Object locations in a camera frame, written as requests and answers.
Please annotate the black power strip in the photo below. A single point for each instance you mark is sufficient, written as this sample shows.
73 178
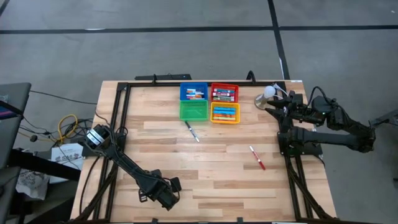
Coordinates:
168 77

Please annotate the patterned grey cloth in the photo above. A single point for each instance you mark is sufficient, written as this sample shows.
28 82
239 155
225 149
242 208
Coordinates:
31 185

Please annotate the maroon Expo marker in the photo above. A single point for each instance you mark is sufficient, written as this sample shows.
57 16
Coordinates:
224 93

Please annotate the grey chair base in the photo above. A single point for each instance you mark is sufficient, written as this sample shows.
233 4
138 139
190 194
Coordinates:
388 117

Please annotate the turquoise Sharpie highlighter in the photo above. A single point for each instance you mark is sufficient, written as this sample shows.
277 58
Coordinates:
224 109
224 112

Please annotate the light blue Expo marker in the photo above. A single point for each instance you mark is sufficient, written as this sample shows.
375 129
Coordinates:
224 90

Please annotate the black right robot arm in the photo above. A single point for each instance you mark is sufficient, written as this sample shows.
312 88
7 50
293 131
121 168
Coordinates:
329 138

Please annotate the black table clamp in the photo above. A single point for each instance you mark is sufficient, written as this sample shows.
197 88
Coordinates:
239 220
154 221

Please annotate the yellow plastic basket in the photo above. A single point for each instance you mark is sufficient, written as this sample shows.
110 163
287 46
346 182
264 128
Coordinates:
225 122

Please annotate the red plastic basket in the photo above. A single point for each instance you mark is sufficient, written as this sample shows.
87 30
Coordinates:
224 85

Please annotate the green plastic basket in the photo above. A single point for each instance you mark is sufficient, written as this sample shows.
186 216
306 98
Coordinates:
193 110

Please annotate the dark green Expo marker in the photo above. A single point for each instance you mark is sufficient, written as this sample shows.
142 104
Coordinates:
224 99

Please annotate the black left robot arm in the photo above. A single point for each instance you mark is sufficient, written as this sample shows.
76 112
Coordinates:
124 161

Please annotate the dark blue Expo marker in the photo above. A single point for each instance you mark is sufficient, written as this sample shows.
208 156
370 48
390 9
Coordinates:
224 96

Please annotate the thin dark blue marker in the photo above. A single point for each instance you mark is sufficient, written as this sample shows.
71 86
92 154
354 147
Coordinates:
192 131

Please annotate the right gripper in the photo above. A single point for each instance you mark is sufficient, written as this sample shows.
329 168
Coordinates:
300 107

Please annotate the thin red marker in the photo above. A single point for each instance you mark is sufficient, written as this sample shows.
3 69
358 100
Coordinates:
257 158

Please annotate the brass lamp with white bulb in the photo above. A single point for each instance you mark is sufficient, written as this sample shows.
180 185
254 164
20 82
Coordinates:
269 91

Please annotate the orange highlighter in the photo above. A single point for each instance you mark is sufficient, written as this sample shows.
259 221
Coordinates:
224 115

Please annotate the dark grey side desk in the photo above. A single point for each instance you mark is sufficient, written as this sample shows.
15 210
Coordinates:
11 140

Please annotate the orange white marker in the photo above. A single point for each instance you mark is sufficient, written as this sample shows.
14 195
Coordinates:
195 96

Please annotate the black floor bar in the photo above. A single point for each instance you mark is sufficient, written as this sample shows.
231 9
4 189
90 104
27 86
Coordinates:
46 168

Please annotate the white printed paper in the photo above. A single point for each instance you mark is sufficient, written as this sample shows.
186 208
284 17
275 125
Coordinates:
66 158

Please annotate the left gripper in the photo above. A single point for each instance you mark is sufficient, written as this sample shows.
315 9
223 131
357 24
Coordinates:
155 182

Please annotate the yellow-green Sharpie highlighter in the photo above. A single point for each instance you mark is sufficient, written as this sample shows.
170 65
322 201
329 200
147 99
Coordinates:
224 119

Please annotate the blue plastic basket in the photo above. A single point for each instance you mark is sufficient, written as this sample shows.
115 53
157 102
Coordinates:
183 85

